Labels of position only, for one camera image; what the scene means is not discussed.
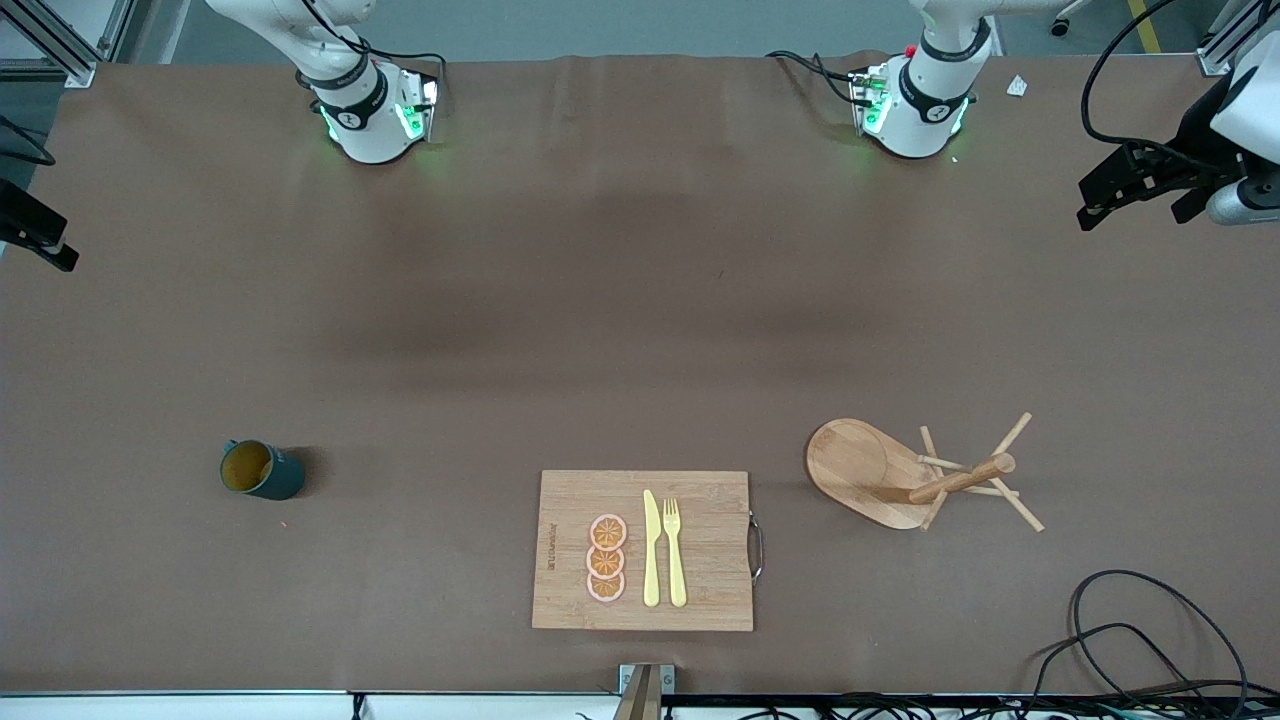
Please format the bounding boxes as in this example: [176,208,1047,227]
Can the wooden mug tree stand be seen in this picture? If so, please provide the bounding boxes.
[806,412,1046,533]

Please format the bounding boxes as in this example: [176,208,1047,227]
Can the dark green mug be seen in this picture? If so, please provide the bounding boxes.
[220,439,306,501]

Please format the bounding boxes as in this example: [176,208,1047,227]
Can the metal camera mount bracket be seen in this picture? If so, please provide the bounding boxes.
[612,663,677,720]

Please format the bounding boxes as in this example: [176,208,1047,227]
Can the black left arm base cable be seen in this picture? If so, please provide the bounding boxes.
[766,50,871,106]

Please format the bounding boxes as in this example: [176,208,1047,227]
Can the bamboo cutting board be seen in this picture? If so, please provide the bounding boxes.
[531,470,766,633]

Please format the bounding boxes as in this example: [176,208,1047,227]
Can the chair leg with caster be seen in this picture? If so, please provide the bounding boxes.
[1050,0,1101,38]

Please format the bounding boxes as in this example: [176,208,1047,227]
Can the yellow plastic knife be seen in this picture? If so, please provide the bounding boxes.
[642,489,662,608]

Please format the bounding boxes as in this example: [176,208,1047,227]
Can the black arm base cable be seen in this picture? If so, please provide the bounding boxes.
[766,50,871,106]
[355,38,448,76]

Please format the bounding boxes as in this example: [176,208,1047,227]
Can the black right arm base cable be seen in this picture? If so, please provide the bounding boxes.
[355,38,448,76]

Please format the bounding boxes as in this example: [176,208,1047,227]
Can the yellow plastic fork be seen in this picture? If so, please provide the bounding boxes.
[663,497,689,609]

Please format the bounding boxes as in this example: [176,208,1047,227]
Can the black looping cable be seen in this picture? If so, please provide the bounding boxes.
[1030,570,1251,720]

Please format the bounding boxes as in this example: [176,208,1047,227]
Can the aluminium frame profile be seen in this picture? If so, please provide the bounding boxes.
[0,0,136,89]
[1198,0,1280,76]

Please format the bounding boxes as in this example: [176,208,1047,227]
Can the brown table cover sheet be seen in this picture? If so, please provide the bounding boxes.
[0,52,1280,696]

